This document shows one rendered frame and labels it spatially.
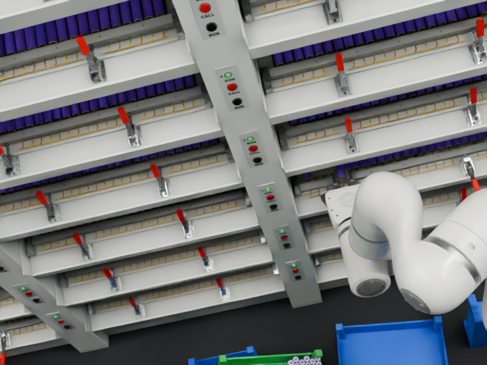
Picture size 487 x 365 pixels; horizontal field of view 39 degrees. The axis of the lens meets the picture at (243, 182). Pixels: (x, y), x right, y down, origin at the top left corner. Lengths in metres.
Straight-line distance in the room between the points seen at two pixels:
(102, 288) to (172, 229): 0.34
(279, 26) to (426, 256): 0.49
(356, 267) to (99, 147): 0.58
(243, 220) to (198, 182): 0.21
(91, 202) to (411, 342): 1.03
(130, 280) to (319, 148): 0.71
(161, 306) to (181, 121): 0.85
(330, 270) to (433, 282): 1.07
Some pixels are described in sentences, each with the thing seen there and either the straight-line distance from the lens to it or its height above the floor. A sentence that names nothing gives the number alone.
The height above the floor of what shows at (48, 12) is 1.31.
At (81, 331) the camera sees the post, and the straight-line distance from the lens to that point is 2.18.
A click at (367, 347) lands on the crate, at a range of 2.11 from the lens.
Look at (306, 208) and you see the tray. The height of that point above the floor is 0.54.
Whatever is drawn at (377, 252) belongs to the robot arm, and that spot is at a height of 0.85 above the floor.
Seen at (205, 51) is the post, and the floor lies 1.15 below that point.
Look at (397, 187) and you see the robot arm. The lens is 1.09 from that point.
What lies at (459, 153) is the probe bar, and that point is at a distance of 1.72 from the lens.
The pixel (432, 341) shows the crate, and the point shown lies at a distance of 2.11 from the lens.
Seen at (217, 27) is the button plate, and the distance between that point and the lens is 1.18.
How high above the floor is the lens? 1.99
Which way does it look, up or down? 55 degrees down
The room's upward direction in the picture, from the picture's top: 21 degrees counter-clockwise
